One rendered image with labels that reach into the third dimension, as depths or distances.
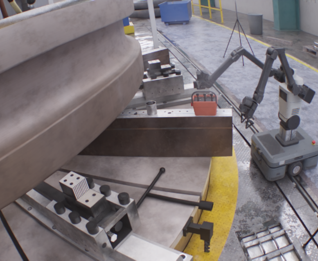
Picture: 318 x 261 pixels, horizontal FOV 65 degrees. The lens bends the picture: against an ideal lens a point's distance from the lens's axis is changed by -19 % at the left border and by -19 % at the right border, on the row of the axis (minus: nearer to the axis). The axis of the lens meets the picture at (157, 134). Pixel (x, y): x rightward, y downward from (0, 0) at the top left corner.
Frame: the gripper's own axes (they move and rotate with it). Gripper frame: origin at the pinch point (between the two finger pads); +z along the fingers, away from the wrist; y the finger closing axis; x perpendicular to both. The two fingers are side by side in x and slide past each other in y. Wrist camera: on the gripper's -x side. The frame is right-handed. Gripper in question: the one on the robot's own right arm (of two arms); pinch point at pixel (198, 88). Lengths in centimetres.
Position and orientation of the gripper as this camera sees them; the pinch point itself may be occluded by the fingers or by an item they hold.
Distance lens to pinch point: 240.1
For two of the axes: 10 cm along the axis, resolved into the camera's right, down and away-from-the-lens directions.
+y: 9.7, 0.0, -2.5
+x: 1.3, 8.6, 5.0
